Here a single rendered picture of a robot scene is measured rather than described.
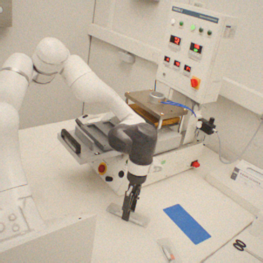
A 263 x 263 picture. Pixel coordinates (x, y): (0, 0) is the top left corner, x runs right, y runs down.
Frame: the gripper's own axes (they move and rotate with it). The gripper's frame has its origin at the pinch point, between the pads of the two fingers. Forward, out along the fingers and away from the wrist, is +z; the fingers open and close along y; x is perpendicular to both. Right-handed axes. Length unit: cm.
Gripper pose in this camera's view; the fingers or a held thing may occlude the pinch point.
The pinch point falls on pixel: (129, 209)
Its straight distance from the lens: 123.4
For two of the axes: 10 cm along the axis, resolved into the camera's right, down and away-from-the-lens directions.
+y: -4.0, 3.8, -8.3
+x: 9.0, 3.2, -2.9
